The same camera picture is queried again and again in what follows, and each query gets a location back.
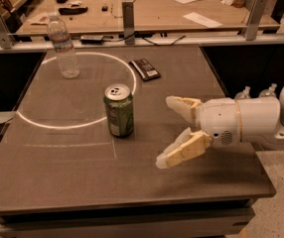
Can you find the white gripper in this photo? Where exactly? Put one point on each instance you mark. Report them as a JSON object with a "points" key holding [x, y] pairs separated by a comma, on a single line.
{"points": [[218, 122]]}

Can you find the green soda can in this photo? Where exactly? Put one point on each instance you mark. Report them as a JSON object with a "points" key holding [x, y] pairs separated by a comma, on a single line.
{"points": [[118, 102]]}

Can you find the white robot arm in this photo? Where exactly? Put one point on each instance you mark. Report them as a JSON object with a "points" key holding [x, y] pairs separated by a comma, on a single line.
{"points": [[261, 121]]}

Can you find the black rxbar chocolate wrapper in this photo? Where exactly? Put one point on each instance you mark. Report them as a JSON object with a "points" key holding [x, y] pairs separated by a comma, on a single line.
{"points": [[146, 70]]}

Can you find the small clear bottle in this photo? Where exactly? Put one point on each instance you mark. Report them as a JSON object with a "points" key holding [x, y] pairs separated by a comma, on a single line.
{"points": [[270, 91], [244, 94]]}

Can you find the small white paper note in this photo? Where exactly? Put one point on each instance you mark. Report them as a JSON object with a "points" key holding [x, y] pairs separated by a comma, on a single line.
{"points": [[202, 20]]}

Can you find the black power adapter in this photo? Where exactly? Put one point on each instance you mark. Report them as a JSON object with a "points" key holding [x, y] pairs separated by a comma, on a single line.
{"points": [[91, 40]]}

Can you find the wooden background table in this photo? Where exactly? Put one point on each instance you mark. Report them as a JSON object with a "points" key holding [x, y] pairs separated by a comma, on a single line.
{"points": [[155, 16]]}

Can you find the black device on table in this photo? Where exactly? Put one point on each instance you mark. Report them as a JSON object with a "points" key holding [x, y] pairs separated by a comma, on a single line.
{"points": [[73, 11]]}

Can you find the clear plastic water bottle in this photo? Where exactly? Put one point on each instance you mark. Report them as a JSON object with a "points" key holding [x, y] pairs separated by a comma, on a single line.
{"points": [[61, 40]]}

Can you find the middle metal bracket post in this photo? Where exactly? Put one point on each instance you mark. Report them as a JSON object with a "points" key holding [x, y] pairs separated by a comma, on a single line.
{"points": [[128, 22]]}

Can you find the right metal bracket post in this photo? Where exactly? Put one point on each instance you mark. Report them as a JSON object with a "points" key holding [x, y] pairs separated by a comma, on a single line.
{"points": [[251, 28]]}

